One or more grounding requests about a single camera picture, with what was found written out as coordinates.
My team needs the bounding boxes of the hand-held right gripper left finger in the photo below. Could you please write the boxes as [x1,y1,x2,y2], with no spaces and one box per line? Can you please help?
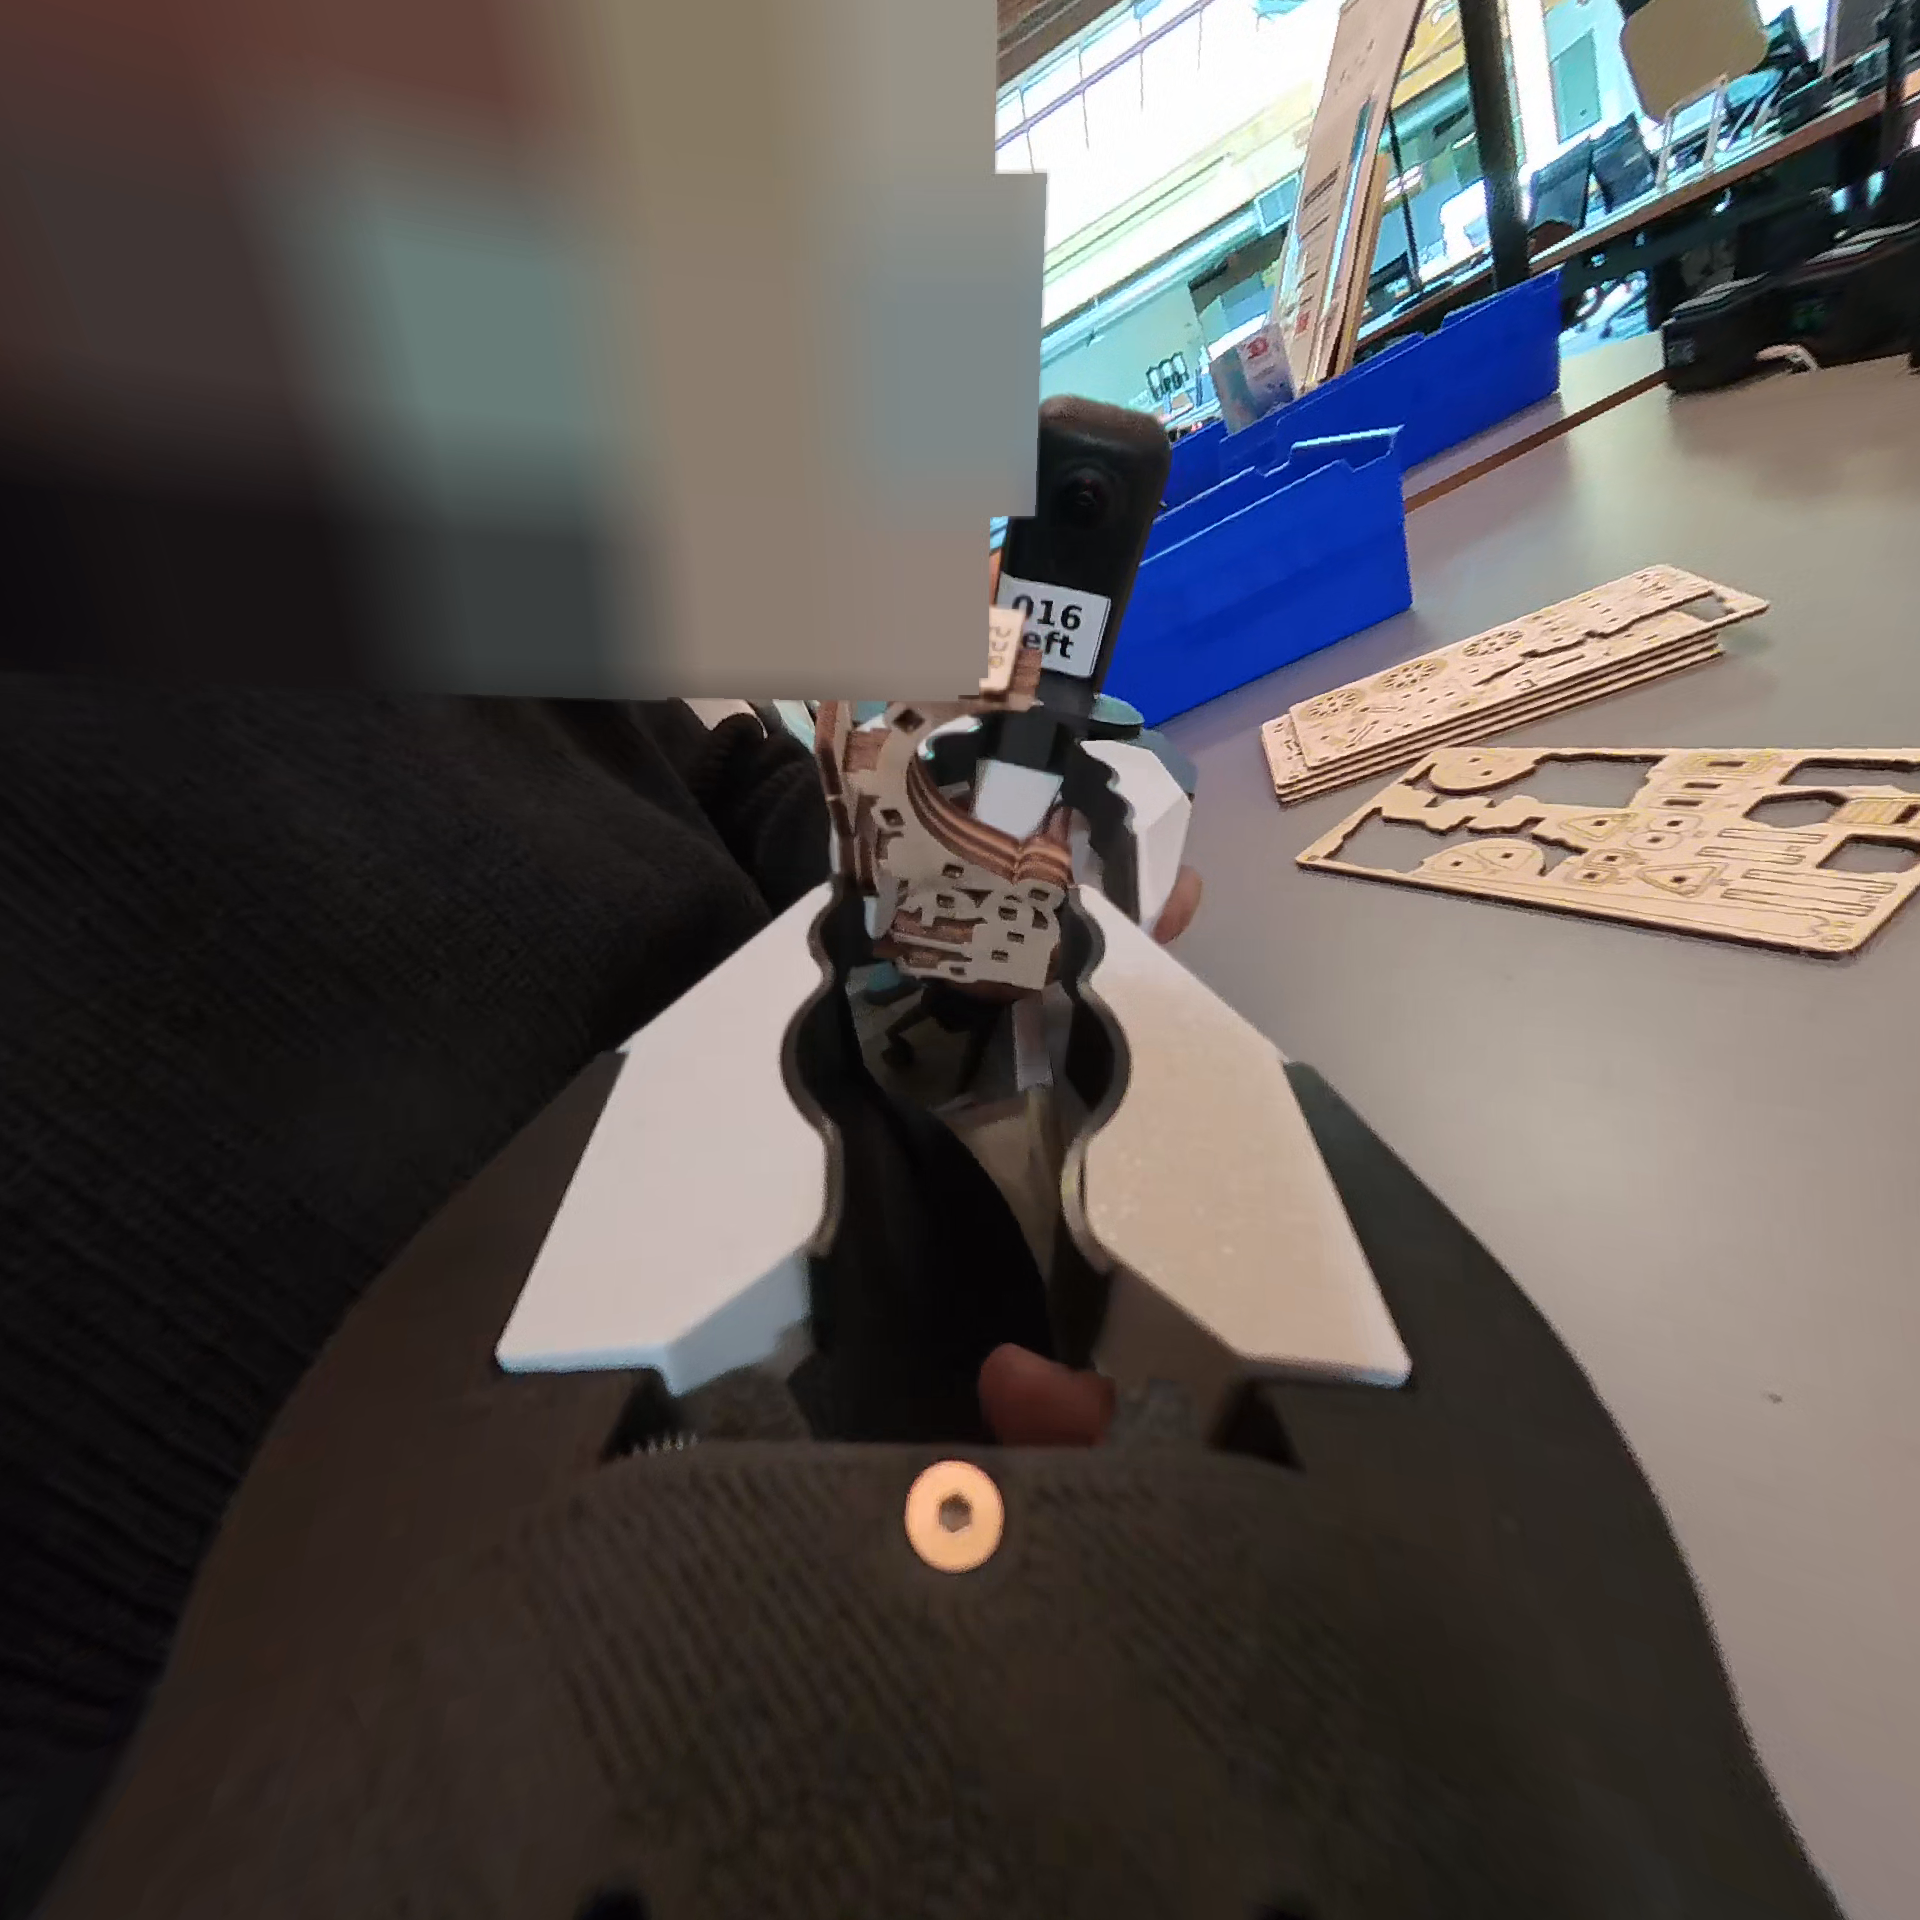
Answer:
[495,877,840,1394]

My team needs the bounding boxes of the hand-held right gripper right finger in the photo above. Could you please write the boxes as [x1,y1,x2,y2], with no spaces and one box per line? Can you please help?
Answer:
[1056,885,1414,1391]

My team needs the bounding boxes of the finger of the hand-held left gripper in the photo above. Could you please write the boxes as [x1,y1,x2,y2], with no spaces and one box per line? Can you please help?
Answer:
[1068,735,1198,947]

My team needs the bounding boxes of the wooden puzzle model assembly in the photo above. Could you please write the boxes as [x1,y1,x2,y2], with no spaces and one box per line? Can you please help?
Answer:
[808,591,1086,995]

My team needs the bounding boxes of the person's right hand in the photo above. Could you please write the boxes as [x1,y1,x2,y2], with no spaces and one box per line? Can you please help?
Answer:
[978,1341,1120,1448]

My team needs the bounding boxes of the white red printed box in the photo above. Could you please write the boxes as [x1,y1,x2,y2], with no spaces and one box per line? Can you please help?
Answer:
[1206,323,1297,437]

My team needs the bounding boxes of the small blue plastic bin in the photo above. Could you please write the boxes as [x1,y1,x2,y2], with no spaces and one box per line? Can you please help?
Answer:
[1101,428,1416,730]

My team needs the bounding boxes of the long blue plastic bin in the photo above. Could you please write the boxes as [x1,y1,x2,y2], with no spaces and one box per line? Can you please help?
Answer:
[1160,269,1566,506]

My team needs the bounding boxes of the stack of wooden part sheets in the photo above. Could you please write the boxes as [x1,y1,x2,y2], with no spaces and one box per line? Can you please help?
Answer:
[1258,562,1770,807]

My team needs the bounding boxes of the tall cardboard box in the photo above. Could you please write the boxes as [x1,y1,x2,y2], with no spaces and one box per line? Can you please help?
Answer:
[1282,0,1426,383]

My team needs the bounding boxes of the black steel column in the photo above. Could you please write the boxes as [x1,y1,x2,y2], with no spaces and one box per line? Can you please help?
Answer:
[1455,0,1530,287]

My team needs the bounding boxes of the wooden part sheet with cutouts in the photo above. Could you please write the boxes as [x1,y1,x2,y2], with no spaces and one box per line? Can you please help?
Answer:
[1294,746,1920,957]

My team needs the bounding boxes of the black equipment bag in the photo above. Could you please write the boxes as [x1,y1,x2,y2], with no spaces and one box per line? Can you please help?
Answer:
[1656,224,1920,395]

